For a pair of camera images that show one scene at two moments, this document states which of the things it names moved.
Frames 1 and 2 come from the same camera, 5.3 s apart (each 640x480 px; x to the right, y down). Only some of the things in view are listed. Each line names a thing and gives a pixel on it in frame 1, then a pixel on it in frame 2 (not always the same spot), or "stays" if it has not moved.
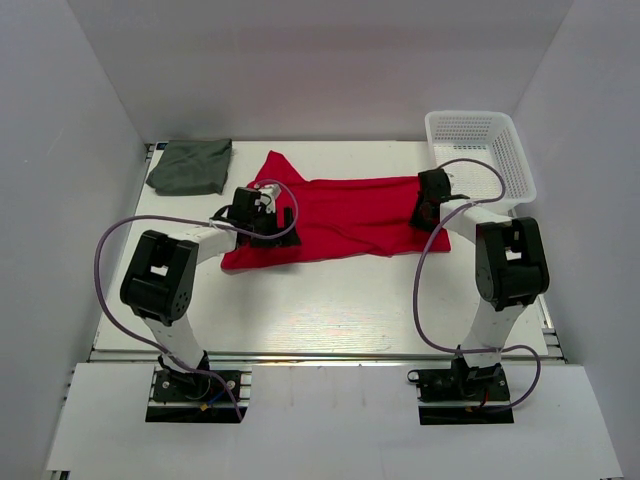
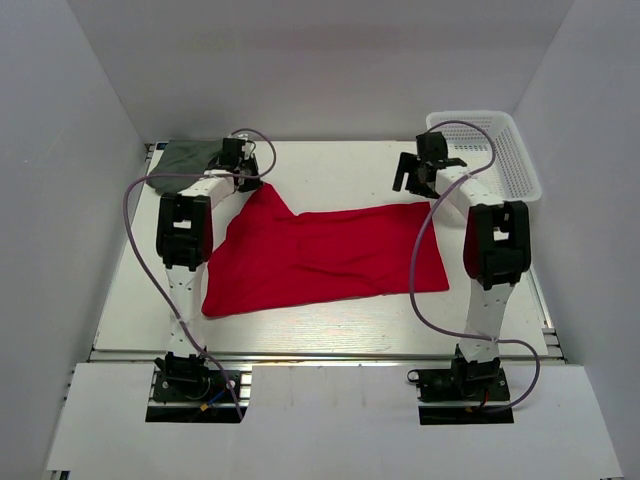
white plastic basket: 484,155 stays
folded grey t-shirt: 192,167 stays
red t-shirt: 339,217 → 263,254
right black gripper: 416,219 → 407,164
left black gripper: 291,238 → 251,186
